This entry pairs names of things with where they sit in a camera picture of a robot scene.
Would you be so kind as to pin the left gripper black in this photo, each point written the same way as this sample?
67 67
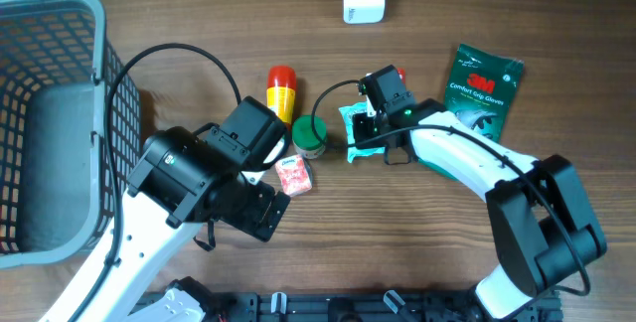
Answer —
250 220

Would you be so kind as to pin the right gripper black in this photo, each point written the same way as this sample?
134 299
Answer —
360 126

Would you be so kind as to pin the teal tissue packet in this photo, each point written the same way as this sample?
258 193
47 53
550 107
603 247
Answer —
348 113

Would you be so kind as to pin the red white small box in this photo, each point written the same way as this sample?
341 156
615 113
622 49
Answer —
294 175

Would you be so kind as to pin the red coffee stick sachet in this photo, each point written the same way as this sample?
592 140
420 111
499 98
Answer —
401 74

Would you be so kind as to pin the green lid jar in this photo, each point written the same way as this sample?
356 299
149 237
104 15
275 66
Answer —
309 140

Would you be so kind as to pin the green snack bag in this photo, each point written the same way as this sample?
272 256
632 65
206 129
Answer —
481 88

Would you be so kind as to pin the red yellow sauce bottle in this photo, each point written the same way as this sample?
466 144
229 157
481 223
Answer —
281 92

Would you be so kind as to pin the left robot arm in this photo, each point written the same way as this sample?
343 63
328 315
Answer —
180 184

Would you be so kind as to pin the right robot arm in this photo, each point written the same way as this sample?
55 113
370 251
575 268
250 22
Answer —
543 225

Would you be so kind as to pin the grey plastic mesh basket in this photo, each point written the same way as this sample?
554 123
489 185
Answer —
70 129

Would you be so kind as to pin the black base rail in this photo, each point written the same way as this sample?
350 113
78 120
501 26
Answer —
176 304

